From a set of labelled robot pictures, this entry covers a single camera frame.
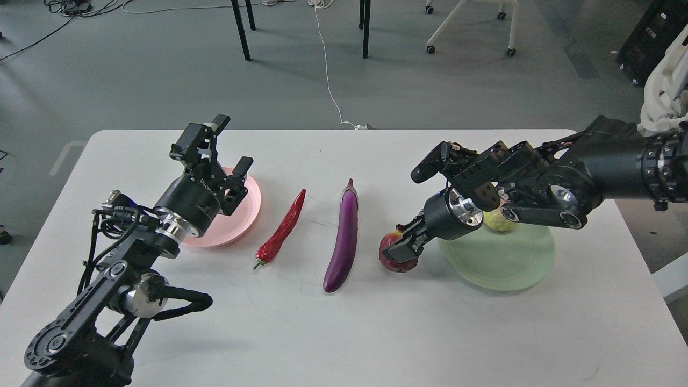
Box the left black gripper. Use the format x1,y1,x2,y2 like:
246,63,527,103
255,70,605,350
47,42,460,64
153,114,254,238

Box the black cabinet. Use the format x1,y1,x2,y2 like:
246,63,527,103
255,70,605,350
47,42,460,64
616,1,687,86

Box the red pomegranate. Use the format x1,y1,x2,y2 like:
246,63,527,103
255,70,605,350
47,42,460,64
378,224,419,274

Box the green plate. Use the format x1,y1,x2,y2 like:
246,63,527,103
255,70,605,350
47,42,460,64
438,225,556,292

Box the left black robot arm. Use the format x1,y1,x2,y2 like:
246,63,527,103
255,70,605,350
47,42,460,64
24,114,253,386

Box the white chair base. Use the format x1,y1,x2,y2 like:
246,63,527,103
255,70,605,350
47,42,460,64
425,0,521,57

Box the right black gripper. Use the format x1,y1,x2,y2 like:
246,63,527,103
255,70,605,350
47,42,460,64
384,188,483,263

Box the white cable on floor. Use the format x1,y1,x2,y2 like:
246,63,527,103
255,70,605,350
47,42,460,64
123,0,375,131

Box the black table legs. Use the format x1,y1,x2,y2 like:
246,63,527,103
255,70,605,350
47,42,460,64
228,1,373,63

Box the black cables on floor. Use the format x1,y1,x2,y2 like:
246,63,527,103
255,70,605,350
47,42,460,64
0,0,124,63

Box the red chili pepper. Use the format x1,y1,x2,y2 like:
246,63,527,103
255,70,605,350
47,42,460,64
253,189,306,270

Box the purple eggplant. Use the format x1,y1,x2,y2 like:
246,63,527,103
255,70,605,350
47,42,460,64
322,179,359,292

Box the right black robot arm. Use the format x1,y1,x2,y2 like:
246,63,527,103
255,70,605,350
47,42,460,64
381,117,687,263

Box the white office chair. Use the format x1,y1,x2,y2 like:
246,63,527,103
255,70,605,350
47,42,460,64
638,30,687,137

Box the pink plate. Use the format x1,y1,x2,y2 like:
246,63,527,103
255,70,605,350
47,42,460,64
183,174,261,248

